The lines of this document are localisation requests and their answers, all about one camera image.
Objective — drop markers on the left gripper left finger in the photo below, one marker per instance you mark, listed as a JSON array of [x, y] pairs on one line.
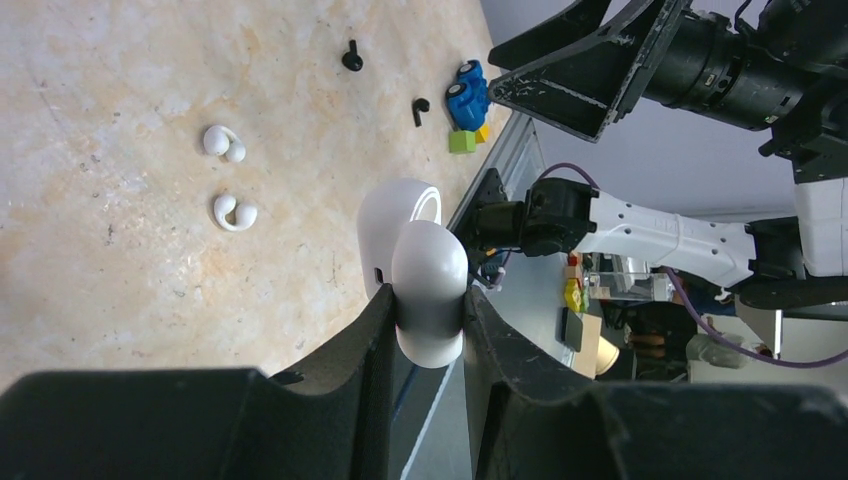
[[325, 417]]

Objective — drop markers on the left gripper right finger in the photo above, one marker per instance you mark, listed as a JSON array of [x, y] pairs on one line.
[[531, 417]]

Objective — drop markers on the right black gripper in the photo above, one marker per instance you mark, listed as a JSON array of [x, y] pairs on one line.
[[580, 71]]

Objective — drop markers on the white earbud charging case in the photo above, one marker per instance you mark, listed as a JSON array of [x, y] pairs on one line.
[[403, 243]]

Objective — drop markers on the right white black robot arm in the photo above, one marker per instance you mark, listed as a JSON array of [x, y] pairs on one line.
[[716, 147]]

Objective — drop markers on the black earbud near arm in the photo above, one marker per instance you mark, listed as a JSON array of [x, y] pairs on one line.
[[419, 106]]

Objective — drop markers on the blue toy car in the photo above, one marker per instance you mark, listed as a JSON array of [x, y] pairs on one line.
[[467, 97]]

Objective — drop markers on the yellow cube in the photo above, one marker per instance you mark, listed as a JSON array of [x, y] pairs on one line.
[[482, 135]]

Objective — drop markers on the green cube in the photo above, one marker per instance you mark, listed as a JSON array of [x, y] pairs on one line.
[[462, 142]]

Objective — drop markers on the lower white earbud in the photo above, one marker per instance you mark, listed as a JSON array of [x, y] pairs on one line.
[[232, 215]]

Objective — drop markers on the white earbud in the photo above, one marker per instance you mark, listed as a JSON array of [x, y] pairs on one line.
[[220, 141], [232, 215]]

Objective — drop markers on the upper white earbud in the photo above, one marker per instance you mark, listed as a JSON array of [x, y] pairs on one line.
[[220, 141]]

